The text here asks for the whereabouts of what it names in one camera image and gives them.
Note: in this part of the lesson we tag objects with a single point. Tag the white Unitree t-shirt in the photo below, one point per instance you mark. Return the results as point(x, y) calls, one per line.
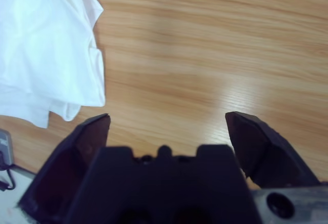
point(38, 55)

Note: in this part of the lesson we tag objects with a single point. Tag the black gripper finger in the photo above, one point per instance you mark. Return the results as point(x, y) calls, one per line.
point(66, 162)
point(269, 157)

